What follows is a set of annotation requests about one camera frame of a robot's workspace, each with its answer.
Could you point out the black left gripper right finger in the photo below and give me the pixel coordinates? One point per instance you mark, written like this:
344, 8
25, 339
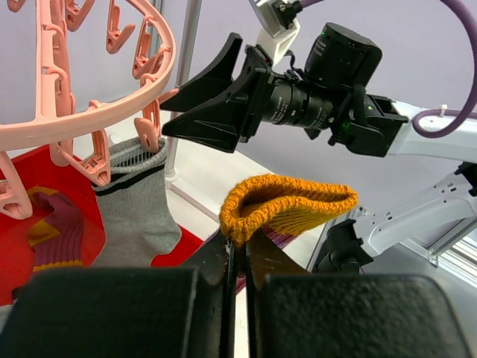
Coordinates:
294, 313

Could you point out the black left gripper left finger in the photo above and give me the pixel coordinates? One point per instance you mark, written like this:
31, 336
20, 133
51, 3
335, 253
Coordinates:
182, 311

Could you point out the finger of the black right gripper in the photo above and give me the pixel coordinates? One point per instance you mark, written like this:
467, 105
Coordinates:
210, 82
217, 125

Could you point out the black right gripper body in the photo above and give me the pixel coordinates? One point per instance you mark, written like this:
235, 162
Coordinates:
255, 88

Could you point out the purple sock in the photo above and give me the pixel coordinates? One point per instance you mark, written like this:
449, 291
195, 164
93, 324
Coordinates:
286, 205
56, 238

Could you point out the pink round clip hanger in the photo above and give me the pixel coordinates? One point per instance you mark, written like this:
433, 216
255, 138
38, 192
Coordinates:
70, 70

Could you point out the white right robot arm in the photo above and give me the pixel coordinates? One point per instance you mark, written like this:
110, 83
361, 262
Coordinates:
329, 94

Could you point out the red plastic bin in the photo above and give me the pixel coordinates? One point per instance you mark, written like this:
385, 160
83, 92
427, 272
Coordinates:
36, 169

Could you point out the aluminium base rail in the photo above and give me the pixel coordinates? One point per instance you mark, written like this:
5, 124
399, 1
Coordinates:
445, 251

